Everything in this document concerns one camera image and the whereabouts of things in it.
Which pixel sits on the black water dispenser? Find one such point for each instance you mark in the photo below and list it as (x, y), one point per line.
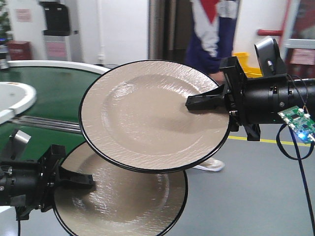
(61, 36)

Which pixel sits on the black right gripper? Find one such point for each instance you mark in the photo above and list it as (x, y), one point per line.
(256, 100)

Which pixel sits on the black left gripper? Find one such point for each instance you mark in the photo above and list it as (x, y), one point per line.
(29, 184)

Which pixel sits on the pink wall notice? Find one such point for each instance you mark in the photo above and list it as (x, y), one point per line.
(23, 15)

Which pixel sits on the green circuit board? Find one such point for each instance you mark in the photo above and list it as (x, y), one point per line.
(300, 123)

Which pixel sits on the red fire extinguisher box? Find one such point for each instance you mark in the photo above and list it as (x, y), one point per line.
(19, 50)

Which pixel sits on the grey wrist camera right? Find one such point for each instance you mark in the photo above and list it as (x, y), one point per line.
(268, 56)

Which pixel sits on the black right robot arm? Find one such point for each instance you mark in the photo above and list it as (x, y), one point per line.
(304, 90)

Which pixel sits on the beige plate black rim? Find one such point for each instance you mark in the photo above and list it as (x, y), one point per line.
(135, 117)
(123, 203)

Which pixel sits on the white outer conveyor rim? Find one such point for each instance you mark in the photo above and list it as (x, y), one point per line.
(60, 64)

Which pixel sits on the steel conveyor rollers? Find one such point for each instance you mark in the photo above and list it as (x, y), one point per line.
(46, 123)

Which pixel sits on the person in blue tracksuit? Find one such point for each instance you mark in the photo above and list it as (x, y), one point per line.
(213, 29)

